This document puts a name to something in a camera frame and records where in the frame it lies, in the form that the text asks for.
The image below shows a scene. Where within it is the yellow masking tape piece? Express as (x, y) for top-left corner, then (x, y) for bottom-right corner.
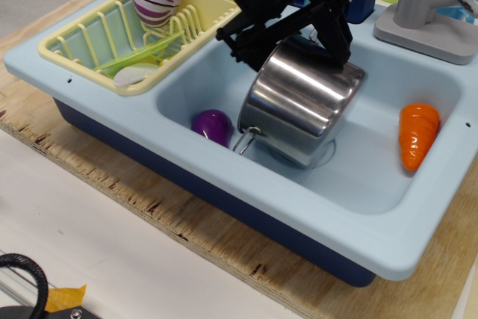
(45, 285), (87, 313)

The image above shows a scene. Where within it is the plywood board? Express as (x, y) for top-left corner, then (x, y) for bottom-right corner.
(0, 0), (478, 319)

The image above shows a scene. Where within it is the purple toy eggplant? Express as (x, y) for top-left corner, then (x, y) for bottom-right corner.
(190, 109), (233, 148)

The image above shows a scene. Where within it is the light blue toy sink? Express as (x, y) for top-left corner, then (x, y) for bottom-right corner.
(4, 0), (477, 287)

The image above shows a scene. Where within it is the black device base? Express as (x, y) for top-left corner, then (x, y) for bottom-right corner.
(1, 306), (99, 319)

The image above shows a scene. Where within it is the black braided cable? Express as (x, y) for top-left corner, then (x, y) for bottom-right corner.
(0, 253), (49, 319)

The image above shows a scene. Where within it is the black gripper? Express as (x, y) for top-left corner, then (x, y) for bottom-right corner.
(217, 0), (353, 72)

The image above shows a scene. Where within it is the orange toy carrot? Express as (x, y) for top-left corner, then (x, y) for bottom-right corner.
(398, 103), (441, 172)

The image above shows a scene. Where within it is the stainless steel pot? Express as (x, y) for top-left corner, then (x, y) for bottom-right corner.
(237, 34), (367, 169)

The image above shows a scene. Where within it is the grey toy faucet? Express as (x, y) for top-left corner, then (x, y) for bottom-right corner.
(373, 0), (477, 65)

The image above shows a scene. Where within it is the yellow dish rack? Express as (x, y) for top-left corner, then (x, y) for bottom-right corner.
(38, 0), (240, 96)

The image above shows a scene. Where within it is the white toy spoon piece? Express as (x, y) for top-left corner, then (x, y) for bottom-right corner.
(113, 63), (159, 87)

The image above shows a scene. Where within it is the green toy plate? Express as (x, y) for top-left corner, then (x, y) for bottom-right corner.
(93, 31), (184, 71)

